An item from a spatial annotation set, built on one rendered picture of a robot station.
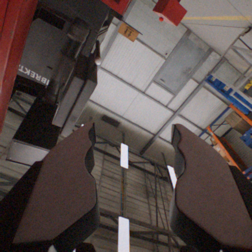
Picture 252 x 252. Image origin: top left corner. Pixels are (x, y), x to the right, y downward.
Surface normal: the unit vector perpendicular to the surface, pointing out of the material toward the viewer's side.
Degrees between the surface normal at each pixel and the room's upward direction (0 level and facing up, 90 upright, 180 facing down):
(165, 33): 90
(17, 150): 90
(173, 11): 90
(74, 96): 90
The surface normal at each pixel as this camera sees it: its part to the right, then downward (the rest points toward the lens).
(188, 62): 0.00, 0.54
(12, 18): 0.22, 0.63
